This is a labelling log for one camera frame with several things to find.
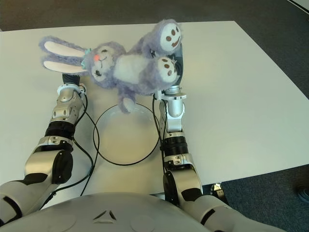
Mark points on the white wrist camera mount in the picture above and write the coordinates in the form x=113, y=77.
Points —
x=177, y=97
x=61, y=88

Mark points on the grey robot torso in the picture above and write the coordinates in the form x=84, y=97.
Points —
x=108, y=215

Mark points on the purple plush bunny doll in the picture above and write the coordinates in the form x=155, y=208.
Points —
x=130, y=70

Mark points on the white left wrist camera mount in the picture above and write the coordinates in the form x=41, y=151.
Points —
x=61, y=88

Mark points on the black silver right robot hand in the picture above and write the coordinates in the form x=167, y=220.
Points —
x=180, y=67

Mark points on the white plate with black rim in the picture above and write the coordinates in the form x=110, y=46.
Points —
x=125, y=140

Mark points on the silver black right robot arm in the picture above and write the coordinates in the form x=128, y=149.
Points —
x=188, y=178

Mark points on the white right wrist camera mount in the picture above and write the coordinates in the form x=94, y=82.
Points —
x=177, y=97

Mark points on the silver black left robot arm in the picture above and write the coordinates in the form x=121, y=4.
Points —
x=41, y=162

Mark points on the white furniture edge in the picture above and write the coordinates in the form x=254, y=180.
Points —
x=300, y=5

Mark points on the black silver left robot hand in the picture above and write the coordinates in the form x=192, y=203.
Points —
x=71, y=79

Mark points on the dark round floor object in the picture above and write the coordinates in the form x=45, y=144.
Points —
x=304, y=194

